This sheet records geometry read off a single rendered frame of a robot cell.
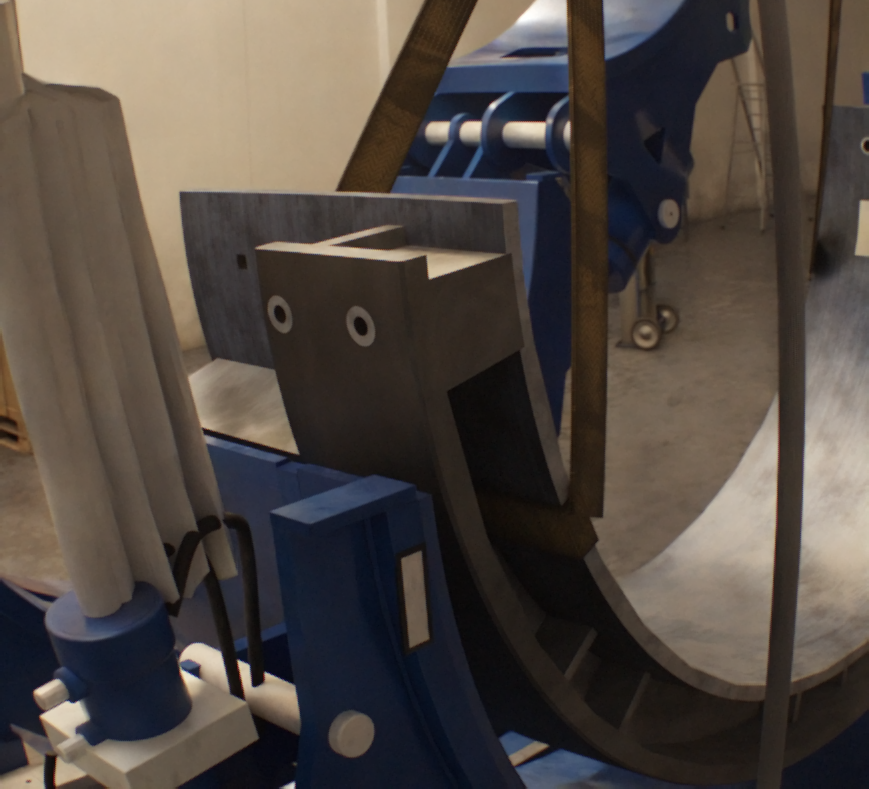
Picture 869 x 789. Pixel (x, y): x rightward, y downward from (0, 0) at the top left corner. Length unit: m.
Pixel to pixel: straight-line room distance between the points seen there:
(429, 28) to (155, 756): 1.24
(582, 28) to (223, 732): 1.10
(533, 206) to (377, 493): 3.08
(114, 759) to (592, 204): 1.00
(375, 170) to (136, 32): 9.87
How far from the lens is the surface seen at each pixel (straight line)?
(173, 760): 1.57
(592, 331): 1.91
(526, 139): 4.88
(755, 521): 3.31
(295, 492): 1.78
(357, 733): 1.65
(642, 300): 11.40
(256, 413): 2.03
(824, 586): 3.05
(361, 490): 1.59
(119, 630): 1.51
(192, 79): 12.42
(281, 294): 1.77
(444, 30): 2.25
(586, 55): 2.01
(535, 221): 4.60
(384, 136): 2.25
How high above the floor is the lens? 2.61
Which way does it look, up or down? 13 degrees down
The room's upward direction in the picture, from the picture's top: 4 degrees counter-clockwise
